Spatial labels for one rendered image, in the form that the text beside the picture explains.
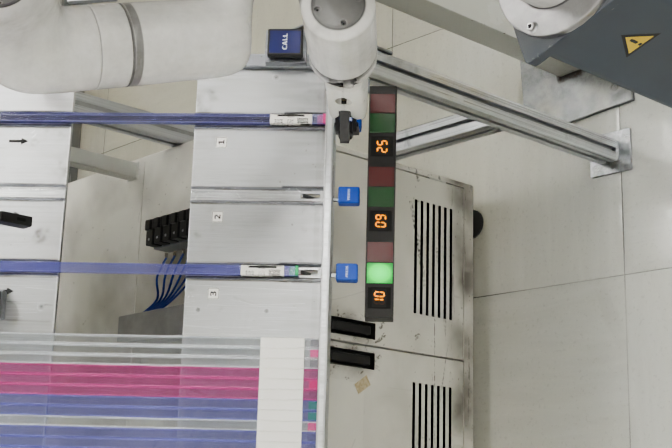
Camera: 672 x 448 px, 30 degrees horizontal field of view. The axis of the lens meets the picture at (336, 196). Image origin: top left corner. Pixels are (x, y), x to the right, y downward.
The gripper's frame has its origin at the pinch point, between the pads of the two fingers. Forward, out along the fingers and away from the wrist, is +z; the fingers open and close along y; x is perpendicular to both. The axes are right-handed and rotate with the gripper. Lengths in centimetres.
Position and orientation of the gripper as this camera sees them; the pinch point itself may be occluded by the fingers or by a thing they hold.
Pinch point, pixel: (348, 98)
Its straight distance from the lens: 170.3
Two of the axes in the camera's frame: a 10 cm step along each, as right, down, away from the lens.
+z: 0.5, 2.6, 9.6
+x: -10.0, -0.1, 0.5
